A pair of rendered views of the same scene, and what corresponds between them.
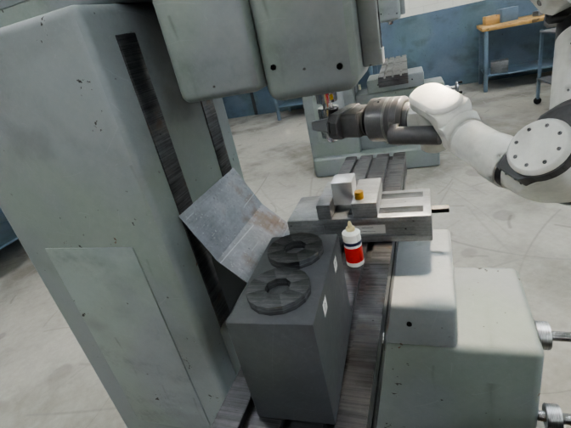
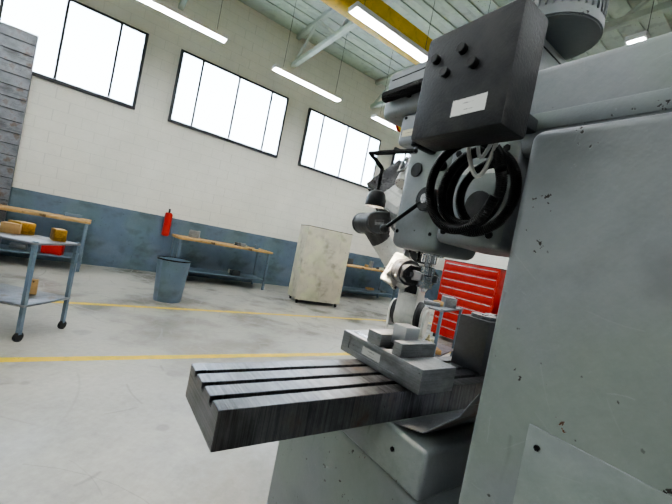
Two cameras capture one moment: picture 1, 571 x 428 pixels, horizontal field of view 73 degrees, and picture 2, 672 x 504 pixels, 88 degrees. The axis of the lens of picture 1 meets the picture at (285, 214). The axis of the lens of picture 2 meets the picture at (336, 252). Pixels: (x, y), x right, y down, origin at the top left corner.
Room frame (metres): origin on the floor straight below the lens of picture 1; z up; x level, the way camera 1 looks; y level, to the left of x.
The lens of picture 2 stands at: (1.96, 0.18, 1.27)
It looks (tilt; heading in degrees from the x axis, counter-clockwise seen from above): 1 degrees down; 212
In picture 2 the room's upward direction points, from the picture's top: 11 degrees clockwise
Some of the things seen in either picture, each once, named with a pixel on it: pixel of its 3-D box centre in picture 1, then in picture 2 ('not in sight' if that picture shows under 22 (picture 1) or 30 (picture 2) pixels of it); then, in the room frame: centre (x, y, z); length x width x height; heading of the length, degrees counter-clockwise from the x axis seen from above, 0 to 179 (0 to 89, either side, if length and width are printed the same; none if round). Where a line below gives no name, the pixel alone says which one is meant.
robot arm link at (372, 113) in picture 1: (366, 121); (412, 274); (0.81, -0.21, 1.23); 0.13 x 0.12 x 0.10; 136
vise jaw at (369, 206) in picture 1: (367, 196); (390, 337); (0.89, -0.21, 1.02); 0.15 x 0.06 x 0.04; 158
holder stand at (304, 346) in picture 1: (299, 317); (485, 340); (0.49, 0.01, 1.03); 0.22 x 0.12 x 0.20; 160
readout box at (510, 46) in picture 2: not in sight; (471, 84); (1.30, -0.01, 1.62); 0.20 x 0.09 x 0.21; 66
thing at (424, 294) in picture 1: (354, 279); (397, 415); (0.88, -0.15, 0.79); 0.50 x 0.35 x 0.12; 66
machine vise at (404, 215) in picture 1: (358, 210); (394, 351); (0.90, -0.19, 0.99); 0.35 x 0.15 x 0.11; 68
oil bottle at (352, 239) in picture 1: (352, 242); not in sight; (0.75, -0.13, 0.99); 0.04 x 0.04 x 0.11
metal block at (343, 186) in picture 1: (344, 188); (405, 335); (0.91, -0.16, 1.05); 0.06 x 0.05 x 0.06; 158
